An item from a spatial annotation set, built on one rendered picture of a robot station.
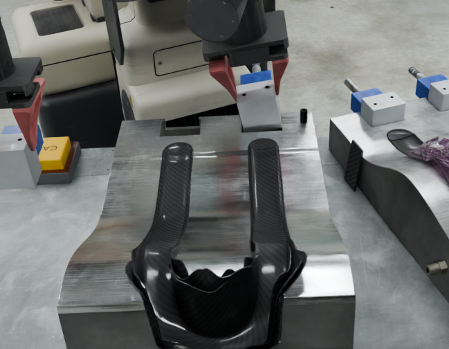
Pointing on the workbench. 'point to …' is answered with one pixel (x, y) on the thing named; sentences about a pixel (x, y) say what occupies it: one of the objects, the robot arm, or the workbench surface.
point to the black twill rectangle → (353, 165)
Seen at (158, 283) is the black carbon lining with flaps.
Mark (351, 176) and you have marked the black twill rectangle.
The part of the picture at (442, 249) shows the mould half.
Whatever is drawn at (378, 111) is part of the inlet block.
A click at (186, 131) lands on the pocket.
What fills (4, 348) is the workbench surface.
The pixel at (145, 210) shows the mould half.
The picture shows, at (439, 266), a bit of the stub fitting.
